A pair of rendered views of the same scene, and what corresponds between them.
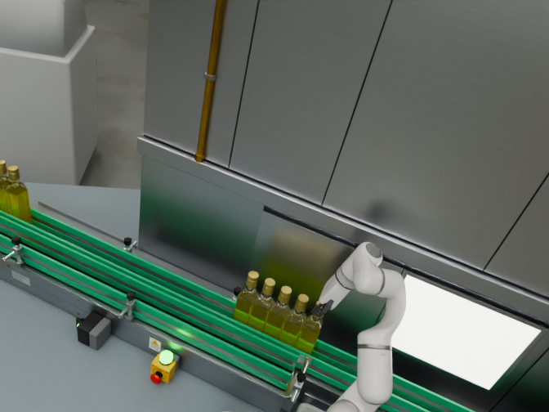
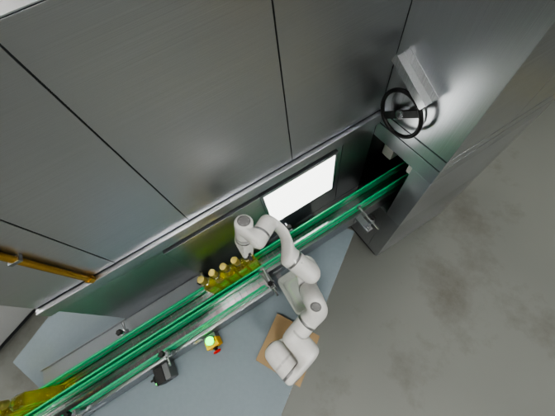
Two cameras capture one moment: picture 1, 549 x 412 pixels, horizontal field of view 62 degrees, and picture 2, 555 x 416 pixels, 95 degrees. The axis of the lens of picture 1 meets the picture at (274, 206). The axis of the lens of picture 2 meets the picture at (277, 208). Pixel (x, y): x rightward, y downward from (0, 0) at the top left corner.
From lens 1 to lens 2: 0.56 m
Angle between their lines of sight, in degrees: 32
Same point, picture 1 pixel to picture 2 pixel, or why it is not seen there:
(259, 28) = not seen: outside the picture
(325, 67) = (83, 177)
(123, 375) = (202, 366)
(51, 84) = not seen: outside the picture
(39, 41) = not seen: outside the picture
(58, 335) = (154, 394)
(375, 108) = (151, 162)
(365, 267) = (252, 238)
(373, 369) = (304, 271)
